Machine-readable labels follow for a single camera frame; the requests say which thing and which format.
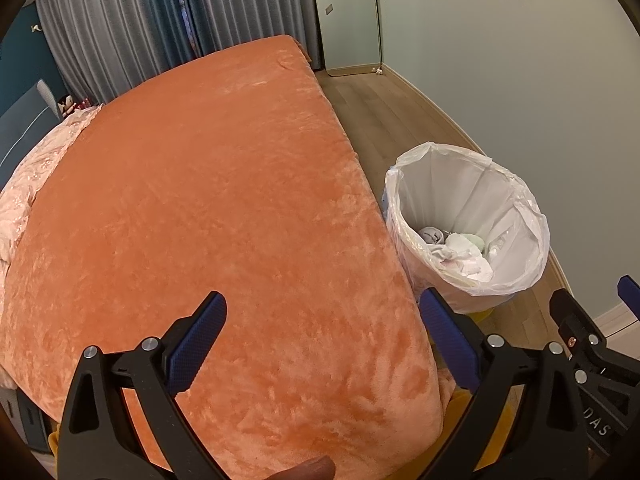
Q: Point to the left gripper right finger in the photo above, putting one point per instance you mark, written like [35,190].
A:
[548,438]

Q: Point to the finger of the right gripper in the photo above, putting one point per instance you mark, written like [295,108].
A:
[576,329]
[629,292]

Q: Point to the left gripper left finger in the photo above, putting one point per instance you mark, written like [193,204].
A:
[97,436]

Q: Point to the trash in bin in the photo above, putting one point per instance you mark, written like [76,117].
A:
[459,253]

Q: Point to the white lined trash bin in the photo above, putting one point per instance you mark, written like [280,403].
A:
[461,191]

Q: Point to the person's left hand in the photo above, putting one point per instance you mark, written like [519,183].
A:
[320,468]

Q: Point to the pink satin quilt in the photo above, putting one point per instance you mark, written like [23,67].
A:
[31,174]

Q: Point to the orange velvet bed blanket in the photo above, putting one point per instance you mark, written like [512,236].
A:
[231,174]

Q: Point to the blue padded headboard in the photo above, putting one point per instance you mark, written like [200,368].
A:
[24,125]

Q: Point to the stuffed toy by headboard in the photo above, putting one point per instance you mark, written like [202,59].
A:
[70,105]

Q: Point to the gold framed floor mirror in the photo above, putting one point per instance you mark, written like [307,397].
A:
[351,36]

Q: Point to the grey pleated curtain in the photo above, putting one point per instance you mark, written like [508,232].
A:
[104,48]

